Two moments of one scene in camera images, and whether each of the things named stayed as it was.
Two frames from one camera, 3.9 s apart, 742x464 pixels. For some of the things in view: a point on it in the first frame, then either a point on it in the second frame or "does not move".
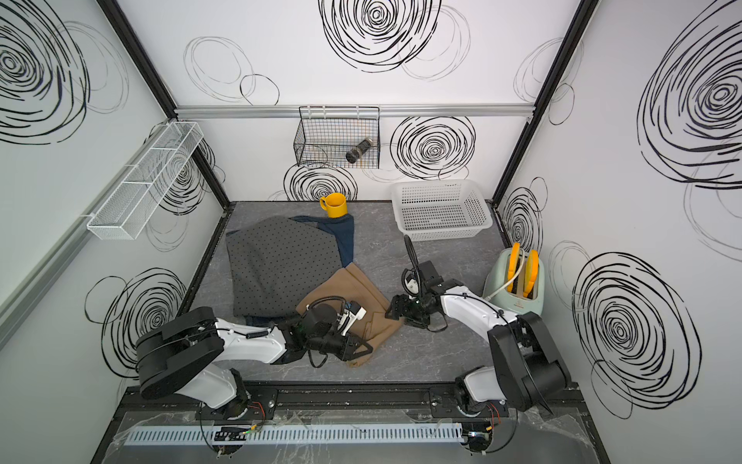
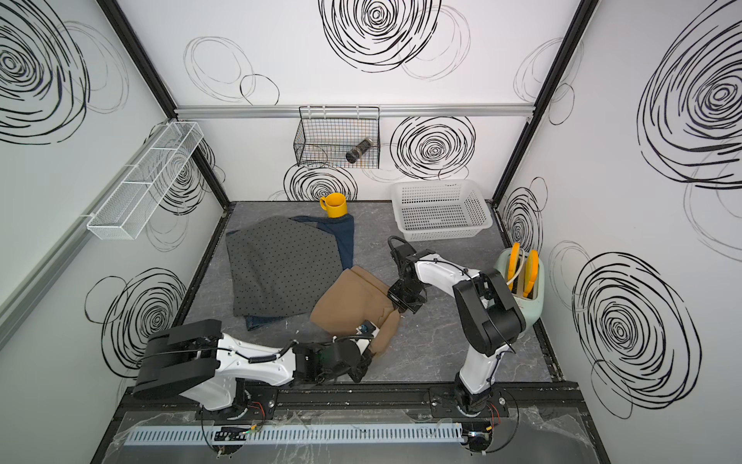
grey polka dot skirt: x=275 y=264 does not move
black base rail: x=354 y=402 does not move
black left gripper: x=350 y=347 → x=364 y=365
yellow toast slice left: x=513 y=265 does not move
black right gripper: x=400 y=304 → x=396 y=301
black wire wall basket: x=341 y=137 does not move
